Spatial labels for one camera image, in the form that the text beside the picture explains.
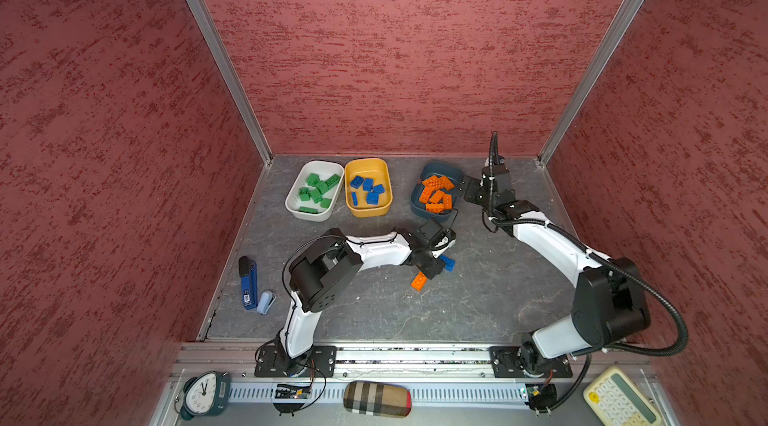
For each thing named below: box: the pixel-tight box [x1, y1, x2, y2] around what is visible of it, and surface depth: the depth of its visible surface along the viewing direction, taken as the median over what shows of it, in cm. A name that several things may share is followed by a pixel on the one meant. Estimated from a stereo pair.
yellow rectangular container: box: [344, 158, 393, 218], surface depth 112 cm
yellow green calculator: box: [583, 366, 663, 426], surface depth 69 cm
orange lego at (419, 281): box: [410, 271, 428, 291], surface depth 89 cm
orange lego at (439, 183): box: [432, 175, 455, 191], surface depth 114 cm
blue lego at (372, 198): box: [366, 192, 379, 205], surface depth 109 cm
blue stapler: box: [238, 256, 258, 310], surface depth 86 cm
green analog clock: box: [180, 370, 231, 421], surface depth 68 cm
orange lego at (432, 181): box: [422, 175, 440, 187], surface depth 112 cm
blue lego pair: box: [439, 254, 456, 272], surface depth 92 cm
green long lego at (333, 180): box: [325, 173, 341, 190], surface depth 112 cm
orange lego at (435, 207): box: [426, 203, 445, 213], surface depth 105 cm
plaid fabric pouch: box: [343, 380, 412, 418], surface depth 68 cm
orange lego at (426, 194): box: [419, 186, 434, 204], surface depth 109 cm
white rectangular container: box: [285, 161, 345, 222], surface depth 108 cm
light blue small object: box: [257, 290, 277, 315], surface depth 82 cm
